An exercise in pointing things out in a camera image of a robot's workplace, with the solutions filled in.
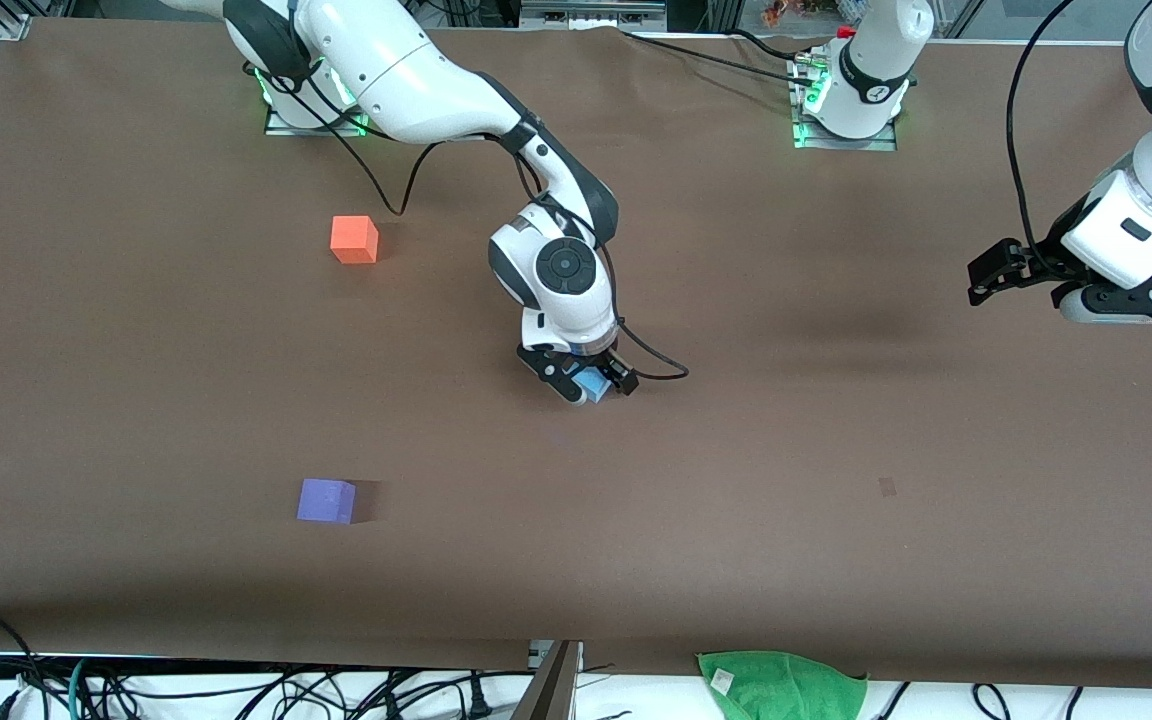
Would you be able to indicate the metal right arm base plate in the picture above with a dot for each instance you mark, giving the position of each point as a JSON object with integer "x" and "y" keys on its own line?
{"x": 281, "y": 128}

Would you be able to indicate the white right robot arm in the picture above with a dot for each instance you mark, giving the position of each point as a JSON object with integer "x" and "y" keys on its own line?
{"x": 416, "y": 80}

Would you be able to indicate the colourful toy pile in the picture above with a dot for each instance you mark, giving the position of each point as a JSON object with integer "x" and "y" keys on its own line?
{"x": 796, "y": 10}

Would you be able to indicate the aluminium corner bracket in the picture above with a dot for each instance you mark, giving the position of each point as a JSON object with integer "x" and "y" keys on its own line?
{"x": 6, "y": 20}

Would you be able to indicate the light blue foam block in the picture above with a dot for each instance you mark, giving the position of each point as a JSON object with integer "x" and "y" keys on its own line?
{"x": 592, "y": 386}

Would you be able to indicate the orange foam block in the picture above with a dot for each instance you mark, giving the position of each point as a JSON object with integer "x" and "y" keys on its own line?
{"x": 352, "y": 240}

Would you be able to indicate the green cloth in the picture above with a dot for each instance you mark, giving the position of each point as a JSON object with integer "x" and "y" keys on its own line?
{"x": 781, "y": 685}

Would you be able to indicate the aluminium frame rail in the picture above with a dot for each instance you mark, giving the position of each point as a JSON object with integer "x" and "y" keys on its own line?
{"x": 591, "y": 12}

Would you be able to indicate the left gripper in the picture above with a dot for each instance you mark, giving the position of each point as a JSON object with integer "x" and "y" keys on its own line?
{"x": 1044, "y": 257}

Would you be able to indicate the brown table cover sheet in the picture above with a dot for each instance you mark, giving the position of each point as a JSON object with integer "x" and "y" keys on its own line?
{"x": 736, "y": 450}

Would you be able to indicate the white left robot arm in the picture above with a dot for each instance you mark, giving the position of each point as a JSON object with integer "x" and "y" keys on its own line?
{"x": 876, "y": 70}

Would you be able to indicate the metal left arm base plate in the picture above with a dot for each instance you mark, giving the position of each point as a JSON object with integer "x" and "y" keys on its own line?
{"x": 886, "y": 143}

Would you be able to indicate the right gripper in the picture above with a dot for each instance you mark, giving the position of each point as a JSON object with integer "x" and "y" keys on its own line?
{"x": 604, "y": 361}

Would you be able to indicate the aluminium profile post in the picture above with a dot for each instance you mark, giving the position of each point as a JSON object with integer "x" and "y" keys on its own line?
{"x": 548, "y": 690}

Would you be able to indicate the purple foam block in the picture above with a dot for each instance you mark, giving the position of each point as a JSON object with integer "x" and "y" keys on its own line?
{"x": 324, "y": 502}

